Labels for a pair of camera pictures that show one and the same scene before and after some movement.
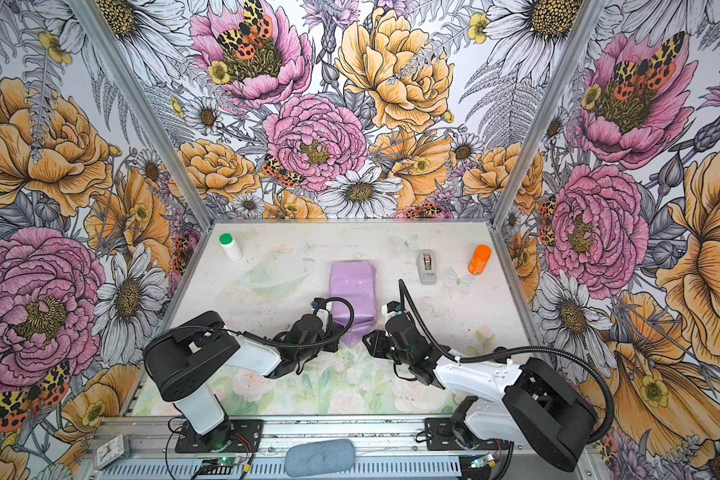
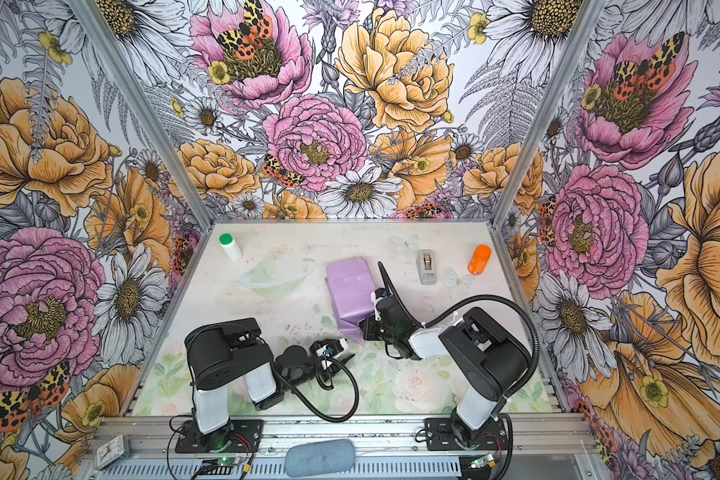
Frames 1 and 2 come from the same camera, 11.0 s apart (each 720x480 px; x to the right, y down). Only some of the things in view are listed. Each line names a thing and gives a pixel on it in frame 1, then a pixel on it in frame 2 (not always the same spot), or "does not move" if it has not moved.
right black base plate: (442, 435) does not move
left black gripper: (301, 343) -> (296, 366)
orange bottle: (479, 259) does not move
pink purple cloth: (354, 288) does not move
